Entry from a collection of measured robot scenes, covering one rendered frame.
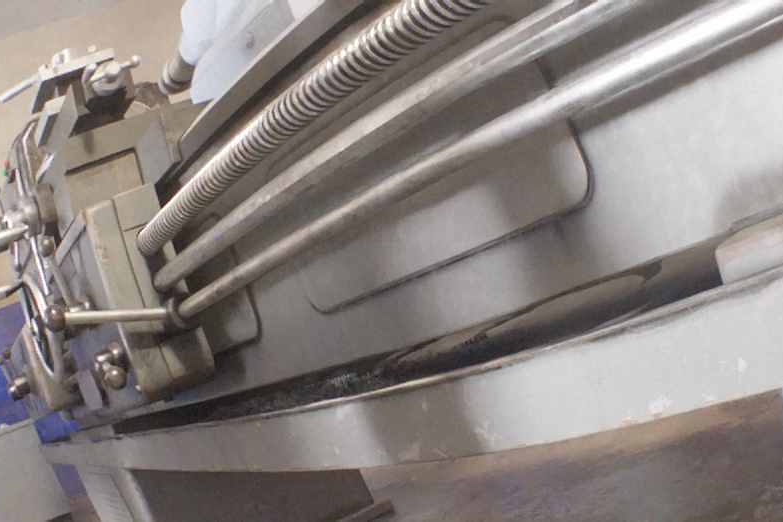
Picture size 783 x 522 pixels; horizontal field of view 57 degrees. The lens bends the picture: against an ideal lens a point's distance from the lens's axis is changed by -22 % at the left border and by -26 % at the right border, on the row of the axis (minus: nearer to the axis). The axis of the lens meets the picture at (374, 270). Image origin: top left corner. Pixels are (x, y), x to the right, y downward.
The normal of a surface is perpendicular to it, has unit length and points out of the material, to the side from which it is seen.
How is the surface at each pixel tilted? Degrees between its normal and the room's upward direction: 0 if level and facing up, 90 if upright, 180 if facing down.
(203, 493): 90
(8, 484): 90
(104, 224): 90
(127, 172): 90
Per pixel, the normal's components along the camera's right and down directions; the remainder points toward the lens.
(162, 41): 0.53, -0.23
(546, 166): -0.77, 0.29
